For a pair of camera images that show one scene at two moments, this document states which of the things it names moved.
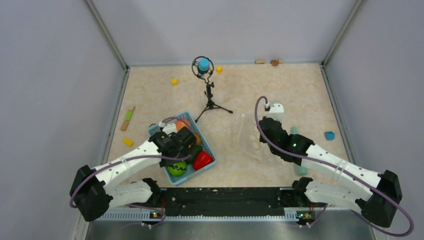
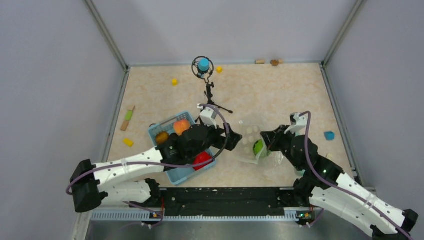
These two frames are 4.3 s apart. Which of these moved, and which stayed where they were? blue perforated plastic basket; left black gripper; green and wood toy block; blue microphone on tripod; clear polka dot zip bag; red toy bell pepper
Moved: clear polka dot zip bag; left black gripper
Stayed: blue microphone on tripod; red toy bell pepper; green and wood toy block; blue perforated plastic basket
